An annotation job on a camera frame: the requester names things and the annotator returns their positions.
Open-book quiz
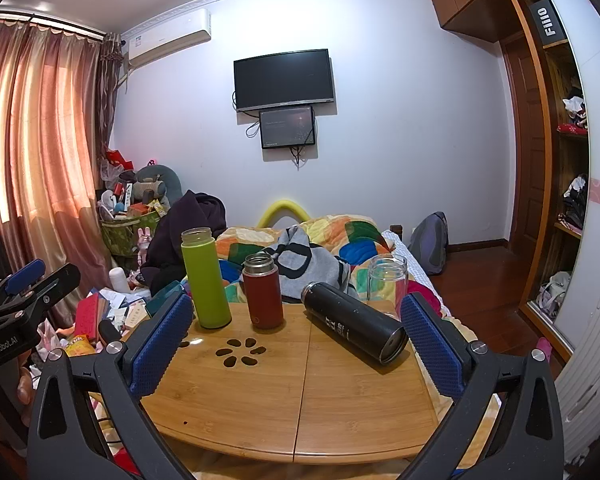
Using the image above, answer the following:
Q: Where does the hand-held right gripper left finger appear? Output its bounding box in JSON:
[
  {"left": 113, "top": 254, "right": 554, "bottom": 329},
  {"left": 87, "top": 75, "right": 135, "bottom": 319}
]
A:
[{"left": 27, "top": 290, "right": 196, "bottom": 480}]

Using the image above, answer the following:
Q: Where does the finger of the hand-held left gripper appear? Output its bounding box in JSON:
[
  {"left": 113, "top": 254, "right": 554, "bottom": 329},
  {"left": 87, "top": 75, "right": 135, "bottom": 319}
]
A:
[
  {"left": 0, "top": 263, "right": 82, "bottom": 333},
  {"left": 0, "top": 259, "right": 47, "bottom": 312}
]

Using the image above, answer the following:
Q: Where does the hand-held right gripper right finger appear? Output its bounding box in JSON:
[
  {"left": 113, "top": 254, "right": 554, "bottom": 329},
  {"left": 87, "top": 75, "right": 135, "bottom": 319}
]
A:
[{"left": 399, "top": 291, "right": 566, "bottom": 480}]

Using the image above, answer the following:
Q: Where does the green thermos cup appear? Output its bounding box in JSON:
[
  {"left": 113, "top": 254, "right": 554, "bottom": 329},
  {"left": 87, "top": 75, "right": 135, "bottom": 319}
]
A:
[{"left": 181, "top": 227, "right": 232, "bottom": 331}]

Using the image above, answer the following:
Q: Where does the clear glass cup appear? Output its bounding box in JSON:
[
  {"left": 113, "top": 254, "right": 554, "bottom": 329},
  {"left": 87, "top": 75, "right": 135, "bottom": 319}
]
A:
[{"left": 367, "top": 254, "right": 409, "bottom": 319}]

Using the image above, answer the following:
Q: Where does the black thermos cup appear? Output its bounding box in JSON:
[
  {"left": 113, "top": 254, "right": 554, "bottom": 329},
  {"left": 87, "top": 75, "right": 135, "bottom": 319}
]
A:
[{"left": 301, "top": 282, "right": 410, "bottom": 365}]

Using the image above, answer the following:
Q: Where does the red thermos cup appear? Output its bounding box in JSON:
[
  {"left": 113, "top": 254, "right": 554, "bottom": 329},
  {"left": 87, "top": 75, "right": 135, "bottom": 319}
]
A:
[{"left": 242, "top": 253, "right": 285, "bottom": 330}]

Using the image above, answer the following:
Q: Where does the person's left hand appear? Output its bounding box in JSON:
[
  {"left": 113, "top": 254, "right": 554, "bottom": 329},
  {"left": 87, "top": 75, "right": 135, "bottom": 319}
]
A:
[{"left": 15, "top": 365, "right": 37, "bottom": 407}]

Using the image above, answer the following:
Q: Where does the red box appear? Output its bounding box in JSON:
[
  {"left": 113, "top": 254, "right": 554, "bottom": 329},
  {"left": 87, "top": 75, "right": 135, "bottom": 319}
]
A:
[{"left": 74, "top": 292, "right": 101, "bottom": 339}]

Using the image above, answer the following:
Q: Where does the white bottle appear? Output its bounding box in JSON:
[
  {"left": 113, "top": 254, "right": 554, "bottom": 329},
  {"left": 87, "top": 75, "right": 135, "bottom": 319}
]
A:
[{"left": 109, "top": 267, "right": 131, "bottom": 294}]

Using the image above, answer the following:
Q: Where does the green storage basket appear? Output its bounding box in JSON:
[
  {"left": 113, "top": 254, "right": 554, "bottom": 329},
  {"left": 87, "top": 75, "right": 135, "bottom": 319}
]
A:
[{"left": 101, "top": 210, "right": 161, "bottom": 259}]

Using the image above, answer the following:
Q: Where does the grey backpack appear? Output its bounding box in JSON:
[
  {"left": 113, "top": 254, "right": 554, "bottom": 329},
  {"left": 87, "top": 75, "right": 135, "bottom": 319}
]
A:
[{"left": 407, "top": 211, "right": 451, "bottom": 276}]

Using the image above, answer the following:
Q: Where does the dark jacket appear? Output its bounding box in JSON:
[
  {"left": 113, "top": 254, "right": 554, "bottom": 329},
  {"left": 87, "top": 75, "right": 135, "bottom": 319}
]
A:
[{"left": 142, "top": 190, "right": 228, "bottom": 297}]

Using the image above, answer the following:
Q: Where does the pink sheer curtain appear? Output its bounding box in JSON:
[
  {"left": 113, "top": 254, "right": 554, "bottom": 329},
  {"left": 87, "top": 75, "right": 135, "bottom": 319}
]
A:
[{"left": 0, "top": 12, "right": 108, "bottom": 331}]

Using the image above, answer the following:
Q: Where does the colourful patchwork quilt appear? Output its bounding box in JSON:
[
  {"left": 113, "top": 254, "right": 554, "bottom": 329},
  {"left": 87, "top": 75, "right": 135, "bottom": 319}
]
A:
[{"left": 215, "top": 215, "right": 463, "bottom": 323}]

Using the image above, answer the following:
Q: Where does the pale handbag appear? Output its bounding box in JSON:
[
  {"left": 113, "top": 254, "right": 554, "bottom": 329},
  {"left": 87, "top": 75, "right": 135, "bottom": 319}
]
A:
[{"left": 537, "top": 271, "right": 572, "bottom": 319}]

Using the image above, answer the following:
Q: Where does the red gift bag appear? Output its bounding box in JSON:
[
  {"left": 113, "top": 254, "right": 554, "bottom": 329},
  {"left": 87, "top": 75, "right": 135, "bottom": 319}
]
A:
[{"left": 104, "top": 149, "right": 137, "bottom": 177}]

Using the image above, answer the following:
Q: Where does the grey plush toy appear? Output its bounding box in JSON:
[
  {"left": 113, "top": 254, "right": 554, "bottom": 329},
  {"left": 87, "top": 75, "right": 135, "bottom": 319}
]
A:
[{"left": 132, "top": 162, "right": 182, "bottom": 207}]

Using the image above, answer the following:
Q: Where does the grey cloth with black rings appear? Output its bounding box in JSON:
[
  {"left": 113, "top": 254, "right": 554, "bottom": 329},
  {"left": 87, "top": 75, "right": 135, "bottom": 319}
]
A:
[{"left": 260, "top": 225, "right": 363, "bottom": 302}]

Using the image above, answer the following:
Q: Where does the yellow foam tube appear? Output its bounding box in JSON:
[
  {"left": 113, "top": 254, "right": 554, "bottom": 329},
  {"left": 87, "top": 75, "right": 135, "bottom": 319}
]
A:
[{"left": 256, "top": 200, "right": 311, "bottom": 229}]

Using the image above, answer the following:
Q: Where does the wooden wardrobe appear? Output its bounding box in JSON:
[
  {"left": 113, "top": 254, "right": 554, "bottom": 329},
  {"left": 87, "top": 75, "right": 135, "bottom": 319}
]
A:
[{"left": 500, "top": 0, "right": 598, "bottom": 366}]

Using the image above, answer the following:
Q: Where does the brown patterned curtain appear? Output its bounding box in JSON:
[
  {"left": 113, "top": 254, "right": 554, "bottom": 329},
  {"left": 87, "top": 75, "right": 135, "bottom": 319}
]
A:
[{"left": 97, "top": 32, "right": 127, "bottom": 163}]

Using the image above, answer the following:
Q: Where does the dark bag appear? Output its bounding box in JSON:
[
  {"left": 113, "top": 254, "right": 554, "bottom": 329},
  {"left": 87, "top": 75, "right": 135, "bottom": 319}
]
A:
[{"left": 562, "top": 175, "right": 589, "bottom": 232}]

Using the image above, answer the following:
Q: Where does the wooden door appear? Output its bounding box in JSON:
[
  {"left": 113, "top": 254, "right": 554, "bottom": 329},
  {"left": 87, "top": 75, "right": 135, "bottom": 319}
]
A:
[{"left": 500, "top": 32, "right": 549, "bottom": 261}]

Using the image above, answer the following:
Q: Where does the white air conditioner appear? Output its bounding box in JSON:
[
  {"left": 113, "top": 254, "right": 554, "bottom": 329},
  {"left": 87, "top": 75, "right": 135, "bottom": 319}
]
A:
[{"left": 124, "top": 8, "right": 213, "bottom": 69}]

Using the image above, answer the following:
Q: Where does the black monitor cable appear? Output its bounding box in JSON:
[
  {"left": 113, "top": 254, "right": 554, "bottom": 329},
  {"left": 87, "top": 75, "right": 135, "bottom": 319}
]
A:
[{"left": 290, "top": 144, "right": 322, "bottom": 167}]

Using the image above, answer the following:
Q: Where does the small black wall monitor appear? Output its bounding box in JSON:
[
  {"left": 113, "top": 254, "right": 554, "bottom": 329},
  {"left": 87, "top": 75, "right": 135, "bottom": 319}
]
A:
[{"left": 259, "top": 105, "right": 316, "bottom": 150}]

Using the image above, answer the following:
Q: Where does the black wall television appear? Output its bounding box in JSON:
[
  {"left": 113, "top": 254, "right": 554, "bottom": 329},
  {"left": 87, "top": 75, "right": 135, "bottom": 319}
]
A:
[{"left": 233, "top": 49, "right": 337, "bottom": 113}]

